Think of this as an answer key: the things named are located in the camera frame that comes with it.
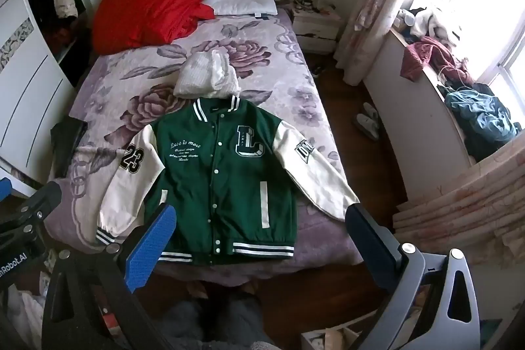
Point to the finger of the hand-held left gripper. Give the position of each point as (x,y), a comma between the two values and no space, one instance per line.
(5,187)

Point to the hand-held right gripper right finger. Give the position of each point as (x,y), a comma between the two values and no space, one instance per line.
(363,237)

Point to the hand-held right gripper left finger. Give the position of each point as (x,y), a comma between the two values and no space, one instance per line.
(151,245)

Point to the green varsity jacket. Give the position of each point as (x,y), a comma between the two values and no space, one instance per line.
(229,177)

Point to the white clothes pile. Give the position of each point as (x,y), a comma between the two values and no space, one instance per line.
(426,20)

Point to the white crumpled cloth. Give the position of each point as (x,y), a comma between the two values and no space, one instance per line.
(26,313)

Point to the person's legs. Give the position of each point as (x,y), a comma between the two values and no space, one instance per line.
(221,317)

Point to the white cabinet door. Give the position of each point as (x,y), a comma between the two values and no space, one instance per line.
(24,87)

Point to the cardboard box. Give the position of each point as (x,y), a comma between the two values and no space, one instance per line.
(340,337)

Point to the floral hanging curtain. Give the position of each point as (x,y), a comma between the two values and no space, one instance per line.
(467,206)

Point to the grey slipper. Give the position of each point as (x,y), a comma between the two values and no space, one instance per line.
(366,127)
(372,110)

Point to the purple floral blanket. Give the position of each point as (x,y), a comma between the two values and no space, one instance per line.
(123,95)

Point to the dark teal garment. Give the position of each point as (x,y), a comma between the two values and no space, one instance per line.
(480,120)

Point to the white folded knit garment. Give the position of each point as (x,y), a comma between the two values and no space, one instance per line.
(207,77)

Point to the maroon garment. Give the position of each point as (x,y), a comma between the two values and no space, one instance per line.
(426,54)

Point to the white nightstand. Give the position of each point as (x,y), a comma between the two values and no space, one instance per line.
(316,28)

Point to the floral tied curtain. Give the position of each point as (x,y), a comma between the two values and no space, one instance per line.
(373,9)

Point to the red duvet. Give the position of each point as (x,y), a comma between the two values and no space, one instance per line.
(151,7)

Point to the small toiletry clutter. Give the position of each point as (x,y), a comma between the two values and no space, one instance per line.
(307,0)

